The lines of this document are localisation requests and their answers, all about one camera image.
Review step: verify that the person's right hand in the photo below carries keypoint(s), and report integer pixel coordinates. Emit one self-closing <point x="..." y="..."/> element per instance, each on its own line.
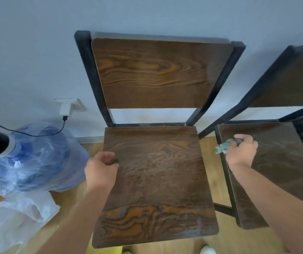
<point x="242" y="154"/>

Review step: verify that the person's left hand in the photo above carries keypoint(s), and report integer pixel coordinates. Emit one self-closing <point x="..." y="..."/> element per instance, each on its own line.
<point x="100" y="171"/>

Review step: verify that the person's left fingers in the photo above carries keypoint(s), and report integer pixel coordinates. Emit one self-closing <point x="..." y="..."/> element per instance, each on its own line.
<point x="108" y="156"/>

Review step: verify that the person's right fingers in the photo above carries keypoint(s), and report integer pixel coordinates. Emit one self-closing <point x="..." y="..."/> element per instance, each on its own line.
<point x="246" y="140"/>

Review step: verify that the green cleaning cloth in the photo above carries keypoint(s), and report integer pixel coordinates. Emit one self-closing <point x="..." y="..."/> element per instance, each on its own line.
<point x="224" y="146"/>

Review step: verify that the person's right forearm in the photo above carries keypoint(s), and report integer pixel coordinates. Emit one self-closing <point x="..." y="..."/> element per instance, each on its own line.
<point x="278" y="201"/>

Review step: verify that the person's left forearm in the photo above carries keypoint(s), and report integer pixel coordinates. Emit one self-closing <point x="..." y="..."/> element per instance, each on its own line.
<point x="82" y="219"/>

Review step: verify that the white charger plug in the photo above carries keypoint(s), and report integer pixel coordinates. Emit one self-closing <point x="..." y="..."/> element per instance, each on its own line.
<point x="65" y="108"/>

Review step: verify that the blue water jug in plastic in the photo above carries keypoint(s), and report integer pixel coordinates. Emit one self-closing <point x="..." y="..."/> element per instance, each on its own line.
<point x="43" y="161"/>

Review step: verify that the yellow object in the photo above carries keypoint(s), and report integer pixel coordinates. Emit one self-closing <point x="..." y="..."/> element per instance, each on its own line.
<point x="98" y="250"/>

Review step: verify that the white plastic bag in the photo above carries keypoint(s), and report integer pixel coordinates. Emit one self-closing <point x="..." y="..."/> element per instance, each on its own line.
<point x="14" y="222"/>

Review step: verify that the white shoe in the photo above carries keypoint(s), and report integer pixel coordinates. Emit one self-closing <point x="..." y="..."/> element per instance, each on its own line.
<point x="208" y="250"/>

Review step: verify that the dark wooden chair, black frame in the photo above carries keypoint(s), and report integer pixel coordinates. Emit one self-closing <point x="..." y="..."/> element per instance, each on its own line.
<point x="278" y="161"/>

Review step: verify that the wooden chair with black frame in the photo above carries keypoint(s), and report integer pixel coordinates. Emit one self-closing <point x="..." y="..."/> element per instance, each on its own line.
<point x="154" y="166"/>

